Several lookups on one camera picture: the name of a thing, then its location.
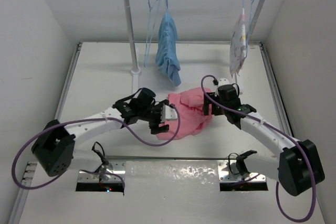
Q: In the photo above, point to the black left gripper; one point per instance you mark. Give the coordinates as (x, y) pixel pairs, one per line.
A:
(158, 107)

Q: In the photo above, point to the empty blue wire hanger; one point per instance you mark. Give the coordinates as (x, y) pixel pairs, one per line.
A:
(152, 18)

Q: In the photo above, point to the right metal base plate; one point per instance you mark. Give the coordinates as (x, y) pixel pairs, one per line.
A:
(225, 175)

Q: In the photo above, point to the blue t shirt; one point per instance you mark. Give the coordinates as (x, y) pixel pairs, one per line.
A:
(166, 57)

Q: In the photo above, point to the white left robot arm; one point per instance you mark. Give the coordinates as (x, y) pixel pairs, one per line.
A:
(55, 145)

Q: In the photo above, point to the pink t shirt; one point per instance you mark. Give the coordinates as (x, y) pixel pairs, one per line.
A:
(189, 104)

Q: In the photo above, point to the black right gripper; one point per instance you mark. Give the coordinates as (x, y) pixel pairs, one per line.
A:
(206, 108)

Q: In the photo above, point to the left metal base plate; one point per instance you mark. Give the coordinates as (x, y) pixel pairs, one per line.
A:
(105, 173)

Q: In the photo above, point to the white patterned garment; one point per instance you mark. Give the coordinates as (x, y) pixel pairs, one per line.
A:
(238, 45)

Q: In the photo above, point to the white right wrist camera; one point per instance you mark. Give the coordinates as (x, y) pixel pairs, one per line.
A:
(218, 82)

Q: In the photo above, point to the metal base plate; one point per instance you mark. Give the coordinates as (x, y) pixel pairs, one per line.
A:
(225, 175)
(105, 173)

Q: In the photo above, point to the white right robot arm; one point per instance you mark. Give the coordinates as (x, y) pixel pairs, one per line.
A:
(298, 161)

